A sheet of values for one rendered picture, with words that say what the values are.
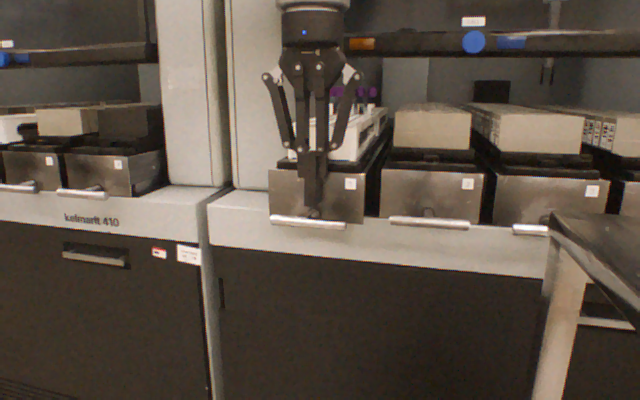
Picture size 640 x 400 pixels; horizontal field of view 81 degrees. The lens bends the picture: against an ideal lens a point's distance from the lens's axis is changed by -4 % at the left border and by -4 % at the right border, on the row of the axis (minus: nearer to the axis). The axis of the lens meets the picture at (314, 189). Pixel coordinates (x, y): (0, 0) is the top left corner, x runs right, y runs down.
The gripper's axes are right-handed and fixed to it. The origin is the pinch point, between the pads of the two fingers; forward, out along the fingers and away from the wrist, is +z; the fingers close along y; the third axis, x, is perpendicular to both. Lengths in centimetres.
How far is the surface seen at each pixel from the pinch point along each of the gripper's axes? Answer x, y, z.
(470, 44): -10.8, -19.5, -17.5
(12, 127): -11, 66, -4
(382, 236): -5.5, -9.0, 9.3
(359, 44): -11.7, -4.1, -17.8
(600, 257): 23.8, -24.2, -1.8
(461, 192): -5.5, -19.3, 2.0
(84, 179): -5.4, 43.2, 3.8
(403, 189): -5.4, -11.6, 2.1
